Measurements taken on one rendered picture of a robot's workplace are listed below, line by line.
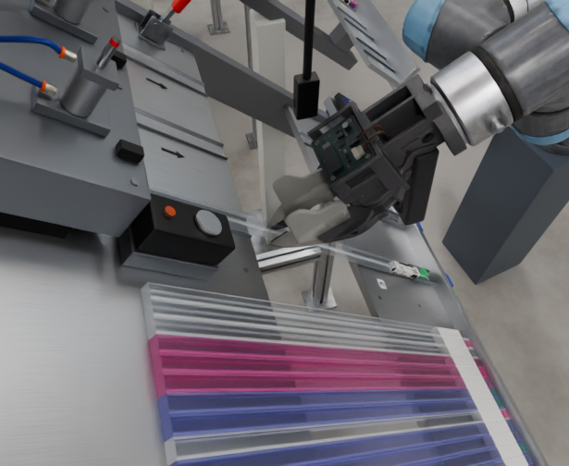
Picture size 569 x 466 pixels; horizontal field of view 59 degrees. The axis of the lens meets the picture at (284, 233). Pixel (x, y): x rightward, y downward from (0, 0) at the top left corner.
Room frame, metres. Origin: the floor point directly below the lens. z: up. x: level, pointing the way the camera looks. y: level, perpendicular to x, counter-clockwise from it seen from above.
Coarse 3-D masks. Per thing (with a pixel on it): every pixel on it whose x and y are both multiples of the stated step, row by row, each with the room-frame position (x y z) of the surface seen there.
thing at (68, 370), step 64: (128, 64) 0.46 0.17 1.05; (192, 64) 0.55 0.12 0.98; (192, 128) 0.41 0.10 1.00; (192, 192) 0.30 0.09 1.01; (0, 256) 0.16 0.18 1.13; (64, 256) 0.18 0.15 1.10; (0, 320) 0.12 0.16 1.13; (64, 320) 0.13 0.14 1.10; (128, 320) 0.14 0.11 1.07; (0, 384) 0.08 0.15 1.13; (64, 384) 0.09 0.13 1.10; (128, 384) 0.10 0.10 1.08; (0, 448) 0.05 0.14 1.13; (64, 448) 0.05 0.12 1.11; (128, 448) 0.06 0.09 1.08
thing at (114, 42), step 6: (114, 36) 0.27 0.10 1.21; (108, 42) 0.27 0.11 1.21; (114, 42) 0.27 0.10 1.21; (120, 42) 0.27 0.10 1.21; (108, 48) 0.27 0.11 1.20; (114, 48) 0.27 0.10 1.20; (102, 54) 0.27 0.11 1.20; (108, 54) 0.26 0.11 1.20; (102, 60) 0.26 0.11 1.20; (108, 60) 0.27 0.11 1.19; (102, 66) 0.26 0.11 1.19
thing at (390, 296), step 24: (288, 120) 0.58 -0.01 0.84; (312, 120) 0.62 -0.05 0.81; (312, 168) 0.48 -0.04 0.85; (360, 240) 0.37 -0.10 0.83; (384, 240) 0.40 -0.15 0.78; (408, 240) 0.44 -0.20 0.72; (360, 264) 0.32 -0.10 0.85; (360, 288) 0.29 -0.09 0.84; (384, 288) 0.30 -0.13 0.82; (408, 288) 0.32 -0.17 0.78; (432, 288) 0.35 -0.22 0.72; (384, 312) 0.26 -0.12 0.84; (408, 312) 0.28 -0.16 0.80; (432, 312) 0.30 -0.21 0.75
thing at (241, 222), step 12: (156, 192) 0.27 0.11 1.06; (168, 192) 0.27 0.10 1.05; (192, 204) 0.27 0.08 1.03; (204, 204) 0.28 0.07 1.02; (228, 216) 0.28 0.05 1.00; (240, 216) 0.29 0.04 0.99; (240, 228) 0.28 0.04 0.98; (252, 228) 0.28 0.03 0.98; (264, 228) 0.29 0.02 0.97; (276, 228) 0.30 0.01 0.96; (288, 228) 0.31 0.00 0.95; (324, 252) 0.31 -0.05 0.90; (336, 252) 0.31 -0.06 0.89; (348, 252) 0.32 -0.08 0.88; (360, 252) 0.33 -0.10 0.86; (372, 264) 0.33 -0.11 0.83; (384, 264) 0.33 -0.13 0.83; (420, 276) 0.35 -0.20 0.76
